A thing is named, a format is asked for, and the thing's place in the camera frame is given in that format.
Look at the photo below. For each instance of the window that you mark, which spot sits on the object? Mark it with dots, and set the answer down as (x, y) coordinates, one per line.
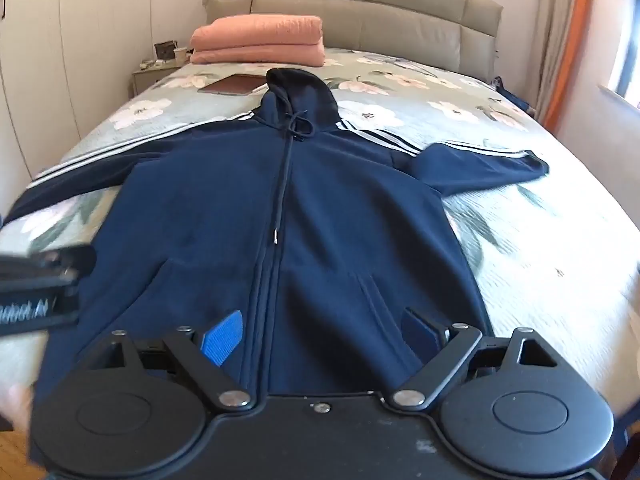
(631, 60)

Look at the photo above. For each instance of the brown notebook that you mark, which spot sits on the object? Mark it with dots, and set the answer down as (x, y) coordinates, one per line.
(232, 85)

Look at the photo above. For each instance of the white wardrobe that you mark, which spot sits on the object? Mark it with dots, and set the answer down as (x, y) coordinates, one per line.
(75, 35)

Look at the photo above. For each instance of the beige padded headboard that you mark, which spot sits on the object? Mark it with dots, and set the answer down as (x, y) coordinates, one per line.
(400, 30)

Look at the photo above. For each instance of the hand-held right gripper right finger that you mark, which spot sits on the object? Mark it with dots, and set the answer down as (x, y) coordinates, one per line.
(423, 336)

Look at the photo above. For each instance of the white cup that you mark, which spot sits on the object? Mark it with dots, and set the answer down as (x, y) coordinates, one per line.
(180, 55)

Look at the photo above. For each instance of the dark blue cloth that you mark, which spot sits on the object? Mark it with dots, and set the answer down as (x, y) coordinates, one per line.
(510, 95)

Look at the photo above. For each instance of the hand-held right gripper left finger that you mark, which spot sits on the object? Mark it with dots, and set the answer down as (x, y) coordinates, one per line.
(222, 338)

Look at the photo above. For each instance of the folded pink blanket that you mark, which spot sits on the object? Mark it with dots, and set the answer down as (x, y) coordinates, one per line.
(260, 35)

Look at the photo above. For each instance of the small nightstand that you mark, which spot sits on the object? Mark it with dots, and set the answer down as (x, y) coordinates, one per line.
(149, 81)

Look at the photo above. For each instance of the navy zip hoodie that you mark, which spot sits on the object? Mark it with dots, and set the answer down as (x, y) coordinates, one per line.
(200, 210)

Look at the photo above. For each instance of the orange curtain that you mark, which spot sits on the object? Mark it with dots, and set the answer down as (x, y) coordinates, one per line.
(570, 50)

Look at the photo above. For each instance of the dark picture frame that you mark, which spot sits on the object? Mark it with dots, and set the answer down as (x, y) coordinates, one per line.
(164, 50)

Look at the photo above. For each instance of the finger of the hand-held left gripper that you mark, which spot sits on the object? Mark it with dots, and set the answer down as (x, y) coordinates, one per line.
(70, 260)

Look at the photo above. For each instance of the beige curtain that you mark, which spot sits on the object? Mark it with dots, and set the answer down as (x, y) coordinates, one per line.
(555, 35)

